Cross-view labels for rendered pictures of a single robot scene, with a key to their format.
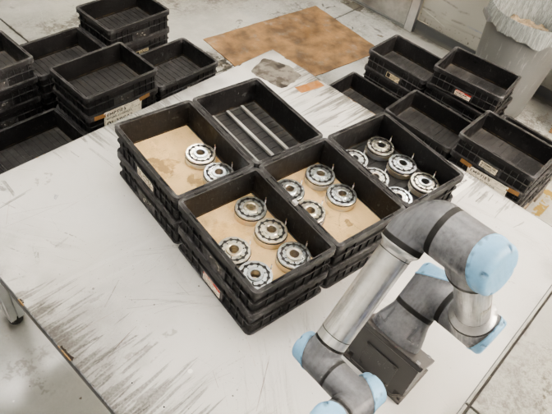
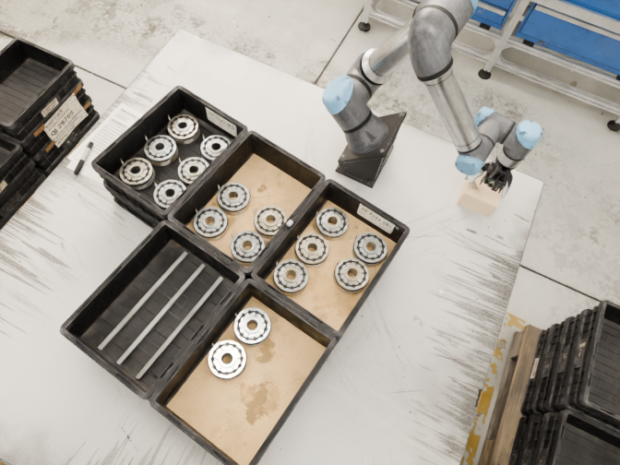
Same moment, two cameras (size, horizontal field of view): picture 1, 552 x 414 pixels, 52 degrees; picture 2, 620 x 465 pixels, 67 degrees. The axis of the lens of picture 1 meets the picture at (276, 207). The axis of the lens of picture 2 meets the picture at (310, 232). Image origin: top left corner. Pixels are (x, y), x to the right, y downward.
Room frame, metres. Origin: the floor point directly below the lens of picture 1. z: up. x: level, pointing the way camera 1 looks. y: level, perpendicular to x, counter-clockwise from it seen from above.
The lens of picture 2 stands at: (1.33, 0.54, 2.15)
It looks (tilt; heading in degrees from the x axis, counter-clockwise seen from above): 64 degrees down; 252
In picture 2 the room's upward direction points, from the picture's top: 10 degrees clockwise
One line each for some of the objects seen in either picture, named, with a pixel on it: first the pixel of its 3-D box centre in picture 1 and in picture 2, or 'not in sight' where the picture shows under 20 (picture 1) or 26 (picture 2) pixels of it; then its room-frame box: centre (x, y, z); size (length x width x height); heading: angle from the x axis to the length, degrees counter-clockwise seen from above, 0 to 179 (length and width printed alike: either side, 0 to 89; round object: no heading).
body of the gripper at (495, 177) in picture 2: not in sight; (499, 171); (0.48, -0.18, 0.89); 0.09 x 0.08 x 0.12; 55
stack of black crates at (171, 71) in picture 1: (172, 88); not in sight; (2.48, 0.67, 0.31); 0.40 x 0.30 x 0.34; 145
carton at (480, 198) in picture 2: not in sight; (482, 188); (0.46, -0.20, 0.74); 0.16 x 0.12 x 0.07; 55
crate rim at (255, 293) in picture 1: (255, 227); (332, 253); (1.09, 0.05, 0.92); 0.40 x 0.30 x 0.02; 46
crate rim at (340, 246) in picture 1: (330, 189); (249, 197); (1.30, -0.16, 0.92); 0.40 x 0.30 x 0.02; 46
